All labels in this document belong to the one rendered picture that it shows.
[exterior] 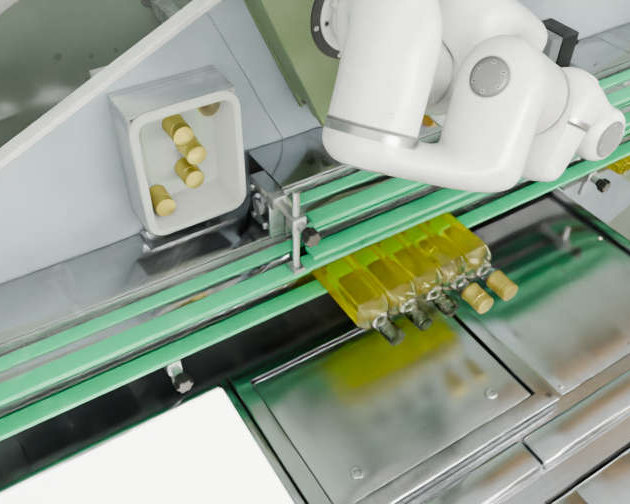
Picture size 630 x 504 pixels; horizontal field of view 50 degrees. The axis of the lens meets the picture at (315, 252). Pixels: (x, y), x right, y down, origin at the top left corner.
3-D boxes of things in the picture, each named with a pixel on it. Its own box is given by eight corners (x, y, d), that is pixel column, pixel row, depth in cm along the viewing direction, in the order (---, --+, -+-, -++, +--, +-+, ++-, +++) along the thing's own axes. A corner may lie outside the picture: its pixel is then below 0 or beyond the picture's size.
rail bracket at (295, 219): (268, 247, 118) (305, 292, 110) (264, 170, 106) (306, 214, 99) (283, 241, 119) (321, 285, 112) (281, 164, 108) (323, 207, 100)
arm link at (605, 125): (554, 147, 81) (597, 73, 78) (491, 115, 89) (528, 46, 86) (609, 170, 92) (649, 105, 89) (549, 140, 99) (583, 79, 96)
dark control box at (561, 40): (514, 60, 145) (542, 77, 140) (522, 24, 140) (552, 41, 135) (541, 50, 149) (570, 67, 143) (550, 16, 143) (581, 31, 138)
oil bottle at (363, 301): (299, 261, 126) (365, 338, 113) (299, 239, 122) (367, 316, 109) (325, 250, 128) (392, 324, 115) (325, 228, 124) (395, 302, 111)
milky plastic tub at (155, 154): (132, 211, 114) (152, 241, 108) (105, 93, 98) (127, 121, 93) (225, 178, 121) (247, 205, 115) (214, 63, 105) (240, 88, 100)
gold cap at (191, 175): (172, 160, 110) (183, 174, 107) (192, 154, 111) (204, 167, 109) (175, 178, 112) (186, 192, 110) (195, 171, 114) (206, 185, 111)
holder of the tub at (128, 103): (137, 232, 118) (154, 259, 113) (106, 92, 99) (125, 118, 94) (225, 200, 124) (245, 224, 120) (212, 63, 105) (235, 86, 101)
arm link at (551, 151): (510, 42, 71) (555, 75, 89) (453, 153, 75) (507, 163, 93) (584, 74, 67) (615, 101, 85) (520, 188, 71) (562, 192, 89)
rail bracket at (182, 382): (147, 356, 119) (178, 411, 111) (141, 331, 115) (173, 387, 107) (168, 347, 121) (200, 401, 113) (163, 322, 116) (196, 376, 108)
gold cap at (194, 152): (173, 136, 107) (185, 150, 105) (194, 129, 109) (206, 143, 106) (177, 154, 110) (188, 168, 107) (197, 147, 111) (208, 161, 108)
